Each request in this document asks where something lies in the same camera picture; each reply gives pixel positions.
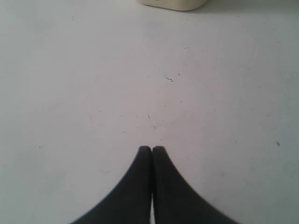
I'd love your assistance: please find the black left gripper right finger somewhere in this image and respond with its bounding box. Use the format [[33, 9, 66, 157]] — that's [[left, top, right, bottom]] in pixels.
[[152, 146, 236, 224]]

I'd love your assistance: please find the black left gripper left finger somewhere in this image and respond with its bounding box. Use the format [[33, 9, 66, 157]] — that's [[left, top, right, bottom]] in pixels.
[[74, 146, 152, 224]]

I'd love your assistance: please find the cream bin with circle mark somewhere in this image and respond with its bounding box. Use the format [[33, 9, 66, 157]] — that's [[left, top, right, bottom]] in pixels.
[[137, 0, 207, 11]]

